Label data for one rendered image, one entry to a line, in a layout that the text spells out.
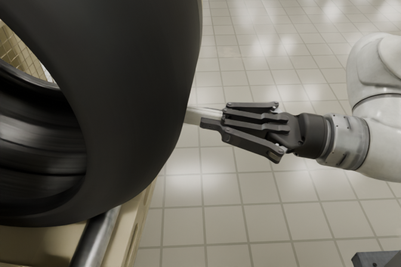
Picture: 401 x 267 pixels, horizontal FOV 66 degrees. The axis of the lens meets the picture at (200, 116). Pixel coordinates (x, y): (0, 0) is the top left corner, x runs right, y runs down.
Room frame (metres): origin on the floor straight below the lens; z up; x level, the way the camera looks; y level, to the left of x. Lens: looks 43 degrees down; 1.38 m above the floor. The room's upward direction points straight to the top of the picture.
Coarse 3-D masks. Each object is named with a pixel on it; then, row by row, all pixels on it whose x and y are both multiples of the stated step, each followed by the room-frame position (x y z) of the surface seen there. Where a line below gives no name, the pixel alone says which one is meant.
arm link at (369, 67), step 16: (352, 48) 0.54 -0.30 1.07; (368, 48) 0.49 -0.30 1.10; (384, 48) 0.46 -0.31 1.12; (400, 48) 0.44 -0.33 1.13; (352, 64) 0.50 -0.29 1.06; (368, 64) 0.46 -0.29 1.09; (384, 64) 0.43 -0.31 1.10; (400, 64) 0.42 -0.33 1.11; (352, 80) 0.47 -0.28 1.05; (368, 80) 0.43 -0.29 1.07; (384, 80) 0.42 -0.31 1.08; (400, 80) 0.41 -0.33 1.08; (352, 96) 0.44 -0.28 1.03; (368, 96) 0.41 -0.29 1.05
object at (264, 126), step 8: (224, 120) 0.35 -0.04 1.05; (232, 120) 0.36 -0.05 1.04; (232, 128) 0.35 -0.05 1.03; (240, 128) 0.35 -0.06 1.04; (248, 128) 0.35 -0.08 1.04; (256, 128) 0.35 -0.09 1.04; (264, 128) 0.35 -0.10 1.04; (272, 128) 0.35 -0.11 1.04; (280, 128) 0.35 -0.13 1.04; (288, 128) 0.35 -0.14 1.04; (264, 136) 0.35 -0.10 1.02
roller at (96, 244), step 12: (96, 216) 0.26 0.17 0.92; (108, 216) 0.26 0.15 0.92; (84, 228) 0.24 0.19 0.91; (96, 228) 0.24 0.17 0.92; (108, 228) 0.24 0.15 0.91; (84, 240) 0.22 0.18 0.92; (96, 240) 0.22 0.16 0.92; (108, 240) 0.23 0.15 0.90; (84, 252) 0.20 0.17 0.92; (96, 252) 0.20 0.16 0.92; (72, 264) 0.18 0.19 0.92; (84, 264) 0.18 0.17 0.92; (96, 264) 0.19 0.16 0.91
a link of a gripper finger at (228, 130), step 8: (224, 128) 0.34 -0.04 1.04; (232, 136) 0.33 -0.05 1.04; (240, 136) 0.33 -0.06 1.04; (248, 136) 0.33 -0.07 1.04; (256, 136) 0.33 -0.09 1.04; (232, 144) 0.33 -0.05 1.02; (240, 144) 0.33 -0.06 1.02; (248, 144) 0.32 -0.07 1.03; (256, 144) 0.32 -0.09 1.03; (264, 144) 0.32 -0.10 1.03; (272, 144) 0.32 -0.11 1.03; (256, 152) 0.32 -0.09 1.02; (264, 152) 0.31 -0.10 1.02; (272, 152) 0.31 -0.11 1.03; (280, 152) 0.30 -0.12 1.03; (272, 160) 0.30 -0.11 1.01
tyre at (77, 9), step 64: (0, 0) 0.21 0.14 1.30; (64, 0) 0.21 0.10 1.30; (128, 0) 0.24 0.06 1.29; (192, 0) 0.37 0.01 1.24; (0, 64) 0.54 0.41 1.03; (64, 64) 0.21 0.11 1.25; (128, 64) 0.22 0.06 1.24; (192, 64) 0.32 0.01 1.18; (0, 128) 0.45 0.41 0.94; (64, 128) 0.47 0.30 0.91; (128, 128) 0.21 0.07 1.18; (0, 192) 0.31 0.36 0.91; (64, 192) 0.24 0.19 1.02; (128, 192) 0.22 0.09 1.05
